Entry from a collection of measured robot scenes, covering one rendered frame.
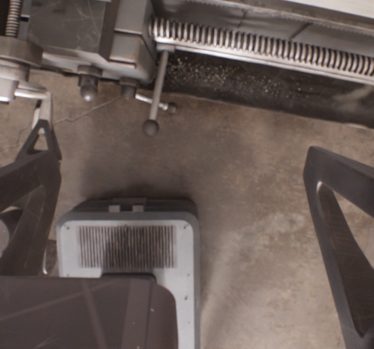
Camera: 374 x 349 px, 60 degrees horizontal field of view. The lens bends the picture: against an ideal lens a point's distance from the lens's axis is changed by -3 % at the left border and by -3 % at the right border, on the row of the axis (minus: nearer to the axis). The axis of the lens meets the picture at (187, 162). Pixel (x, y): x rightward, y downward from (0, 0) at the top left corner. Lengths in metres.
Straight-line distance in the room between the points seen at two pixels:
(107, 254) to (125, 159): 0.41
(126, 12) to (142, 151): 0.86
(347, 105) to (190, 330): 0.95
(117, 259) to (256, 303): 0.69
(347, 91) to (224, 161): 0.58
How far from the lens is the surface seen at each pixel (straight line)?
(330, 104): 1.10
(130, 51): 0.64
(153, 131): 0.74
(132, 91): 0.83
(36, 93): 0.61
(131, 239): 1.23
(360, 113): 1.14
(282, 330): 1.74
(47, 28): 0.60
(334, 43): 0.91
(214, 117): 1.41
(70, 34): 0.59
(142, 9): 0.65
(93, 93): 0.65
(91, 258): 1.29
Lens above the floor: 1.41
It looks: 84 degrees down
